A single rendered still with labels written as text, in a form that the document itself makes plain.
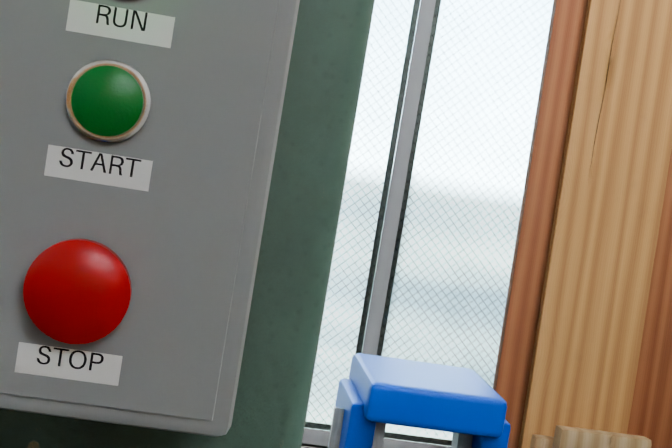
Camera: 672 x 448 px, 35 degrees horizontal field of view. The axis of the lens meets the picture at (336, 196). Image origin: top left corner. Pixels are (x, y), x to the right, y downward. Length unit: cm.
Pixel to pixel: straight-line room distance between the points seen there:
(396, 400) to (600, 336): 67
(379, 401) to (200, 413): 86
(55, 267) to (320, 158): 11
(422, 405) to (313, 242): 82
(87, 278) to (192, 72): 7
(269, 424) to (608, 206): 142
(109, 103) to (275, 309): 11
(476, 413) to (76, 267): 93
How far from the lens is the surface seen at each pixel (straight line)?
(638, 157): 180
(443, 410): 119
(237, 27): 31
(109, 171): 31
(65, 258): 31
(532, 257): 177
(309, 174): 37
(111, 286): 31
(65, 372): 32
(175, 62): 31
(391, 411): 118
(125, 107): 31
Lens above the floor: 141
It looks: 3 degrees down
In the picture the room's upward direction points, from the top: 9 degrees clockwise
